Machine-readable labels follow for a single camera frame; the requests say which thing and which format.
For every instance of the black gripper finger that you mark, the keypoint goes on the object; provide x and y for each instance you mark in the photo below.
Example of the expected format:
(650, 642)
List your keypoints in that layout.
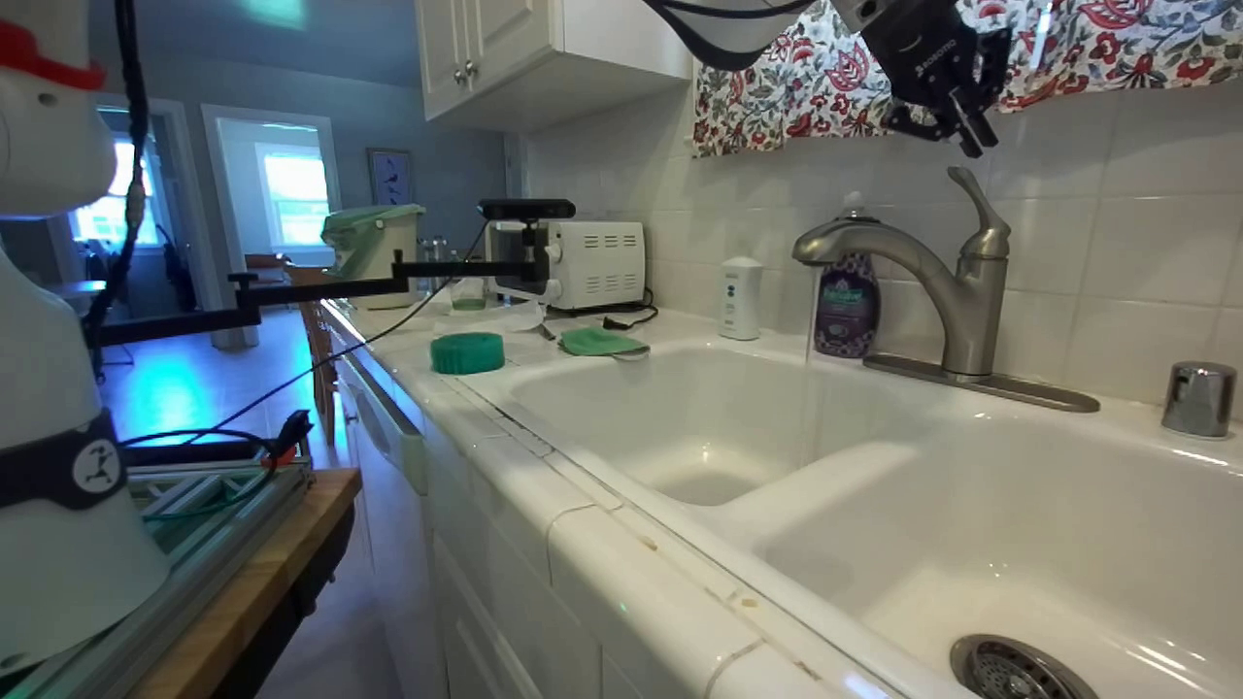
(920, 124)
(974, 124)

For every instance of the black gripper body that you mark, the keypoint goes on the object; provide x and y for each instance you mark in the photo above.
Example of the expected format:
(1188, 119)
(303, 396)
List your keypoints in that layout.
(920, 52)

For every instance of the silver faucet spout with base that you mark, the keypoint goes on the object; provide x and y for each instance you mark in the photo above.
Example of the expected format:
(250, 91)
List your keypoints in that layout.
(920, 271)

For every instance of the floral patterned curtain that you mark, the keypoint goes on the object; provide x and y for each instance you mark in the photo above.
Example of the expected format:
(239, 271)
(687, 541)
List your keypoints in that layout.
(1112, 44)

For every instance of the purple dish soap bottle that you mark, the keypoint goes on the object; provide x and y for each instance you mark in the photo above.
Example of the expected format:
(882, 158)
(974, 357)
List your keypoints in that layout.
(849, 310)

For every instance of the white soap dispenser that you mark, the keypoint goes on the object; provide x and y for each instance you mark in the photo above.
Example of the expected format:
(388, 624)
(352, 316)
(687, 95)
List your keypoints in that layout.
(738, 299)

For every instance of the small metal cup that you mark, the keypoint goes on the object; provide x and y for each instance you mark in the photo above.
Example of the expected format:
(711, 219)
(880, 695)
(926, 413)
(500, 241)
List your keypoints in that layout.
(1196, 396)

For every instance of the white toaster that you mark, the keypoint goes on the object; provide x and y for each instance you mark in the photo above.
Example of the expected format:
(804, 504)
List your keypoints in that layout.
(597, 263)

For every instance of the green flat lid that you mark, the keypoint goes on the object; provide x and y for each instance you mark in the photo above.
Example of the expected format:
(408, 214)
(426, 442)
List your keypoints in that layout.
(603, 342)

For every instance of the white double sink basin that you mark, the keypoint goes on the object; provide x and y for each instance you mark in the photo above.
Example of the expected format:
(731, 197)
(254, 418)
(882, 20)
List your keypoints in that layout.
(906, 519)

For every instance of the green round lid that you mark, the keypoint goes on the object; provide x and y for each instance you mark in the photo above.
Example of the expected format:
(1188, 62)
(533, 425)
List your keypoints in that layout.
(467, 351)

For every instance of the metal sink drain strainer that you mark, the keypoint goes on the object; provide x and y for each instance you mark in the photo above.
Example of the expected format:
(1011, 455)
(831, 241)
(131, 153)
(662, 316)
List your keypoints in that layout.
(1015, 671)

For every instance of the green and white kitchen appliance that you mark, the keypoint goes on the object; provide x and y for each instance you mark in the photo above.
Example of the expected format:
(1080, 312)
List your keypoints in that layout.
(370, 240)

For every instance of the white lower kitchen cabinets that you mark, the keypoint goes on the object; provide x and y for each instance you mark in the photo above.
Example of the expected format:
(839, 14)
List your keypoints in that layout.
(479, 584)

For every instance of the doorway with bright window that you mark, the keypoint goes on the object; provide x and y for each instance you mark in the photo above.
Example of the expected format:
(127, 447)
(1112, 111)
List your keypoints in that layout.
(159, 219)

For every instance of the wooden table board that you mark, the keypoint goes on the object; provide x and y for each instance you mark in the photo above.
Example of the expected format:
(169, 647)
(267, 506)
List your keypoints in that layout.
(256, 596)

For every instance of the white wall cabinet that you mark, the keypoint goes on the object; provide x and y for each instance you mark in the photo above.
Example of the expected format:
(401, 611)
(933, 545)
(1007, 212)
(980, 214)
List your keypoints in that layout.
(558, 44)

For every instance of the grey wall picture frame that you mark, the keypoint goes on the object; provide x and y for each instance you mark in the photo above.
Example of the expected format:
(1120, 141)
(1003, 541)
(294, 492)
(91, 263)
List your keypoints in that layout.
(388, 175)

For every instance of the black camera boom pole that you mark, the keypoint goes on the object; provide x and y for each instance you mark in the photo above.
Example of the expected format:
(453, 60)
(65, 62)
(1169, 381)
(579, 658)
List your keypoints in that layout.
(322, 289)

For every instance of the bright window with white frame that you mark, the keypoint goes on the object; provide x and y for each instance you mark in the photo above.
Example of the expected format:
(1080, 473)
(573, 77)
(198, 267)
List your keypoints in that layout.
(289, 190)

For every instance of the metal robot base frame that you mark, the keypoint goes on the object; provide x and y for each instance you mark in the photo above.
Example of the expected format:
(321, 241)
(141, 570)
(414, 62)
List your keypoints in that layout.
(195, 545)

